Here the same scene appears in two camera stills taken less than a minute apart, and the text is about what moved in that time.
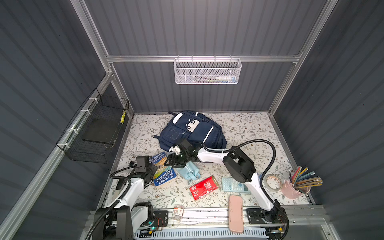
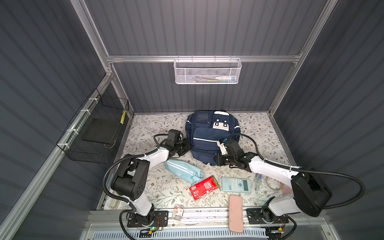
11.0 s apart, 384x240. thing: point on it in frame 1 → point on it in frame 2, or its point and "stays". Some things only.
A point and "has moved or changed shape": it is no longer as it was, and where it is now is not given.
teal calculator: [229, 184] stays
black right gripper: [177, 165] → [218, 159]
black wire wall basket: [89, 137] stays
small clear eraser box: [178, 212] stays
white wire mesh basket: [204, 71] stays
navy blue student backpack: [193, 126] has moved or changed shape
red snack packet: [203, 188] stays
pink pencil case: [236, 214] stays
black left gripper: [153, 168] → [186, 145]
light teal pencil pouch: [190, 171] has moved or changed shape
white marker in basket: [232, 78] stays
